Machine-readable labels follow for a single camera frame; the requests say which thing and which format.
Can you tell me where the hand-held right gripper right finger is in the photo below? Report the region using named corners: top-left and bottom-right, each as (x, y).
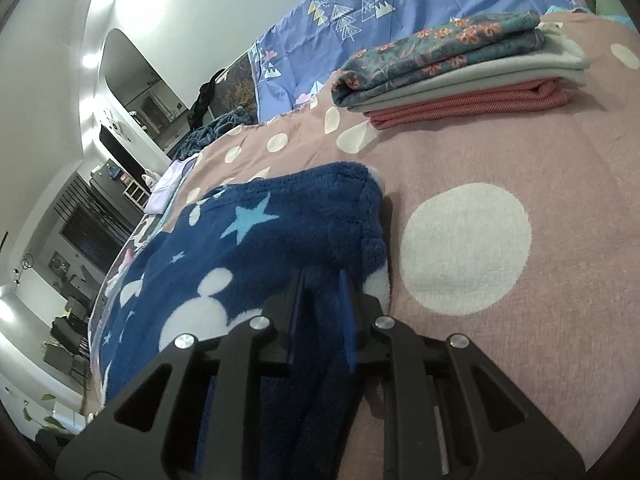
top-left (337, 270), bottom-right (586, 480)

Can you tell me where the black television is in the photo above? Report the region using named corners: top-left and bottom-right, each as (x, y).
top-left (60, 205), bottom-right (132, 272)

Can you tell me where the green leafy plant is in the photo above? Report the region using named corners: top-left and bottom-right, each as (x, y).
top-left (22, 391), bottom-right (83, 435)

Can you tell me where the black garment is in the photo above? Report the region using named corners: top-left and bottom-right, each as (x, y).
top-left (187, 69), bottom-right (226, 131)

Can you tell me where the red striped folded cloth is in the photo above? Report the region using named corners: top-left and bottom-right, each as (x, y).
top-left (370, 79), bottom-right (571, 131)

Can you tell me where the lavender cloth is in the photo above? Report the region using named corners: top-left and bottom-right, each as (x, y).
top-left (145, 157), bottom-right (198, 216)

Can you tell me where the pale grey folded cloth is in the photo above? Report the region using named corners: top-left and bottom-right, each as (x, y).
top-left (347, 27), bottom-right (593, 113)

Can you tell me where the teal floral folded cloth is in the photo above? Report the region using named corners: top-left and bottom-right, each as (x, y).
top-left (331, 10), bottom-right (546, 108)

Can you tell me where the dark printed headboard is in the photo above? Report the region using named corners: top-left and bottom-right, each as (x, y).
top-left (207, 52), bottom-right (258, 123)

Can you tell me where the navy star fleece pajama top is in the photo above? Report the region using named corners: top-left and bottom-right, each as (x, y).
top-left (97, 160), bottom-right (393, 480)

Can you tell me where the dark teal fuzzy blanket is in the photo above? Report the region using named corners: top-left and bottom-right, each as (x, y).
top-left (172, 106), bottom-right (258, 161)

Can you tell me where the white shelf rack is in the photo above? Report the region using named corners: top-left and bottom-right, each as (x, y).
top-left (120, 177), bottom-right (152, 209)

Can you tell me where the purple tree print sheet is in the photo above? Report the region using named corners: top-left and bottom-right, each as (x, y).
top-left (247, 0), bottom-right (596, 123)

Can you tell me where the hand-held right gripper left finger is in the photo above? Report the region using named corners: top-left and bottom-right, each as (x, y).
top-left (55, 267), bottom-right (308, 480)

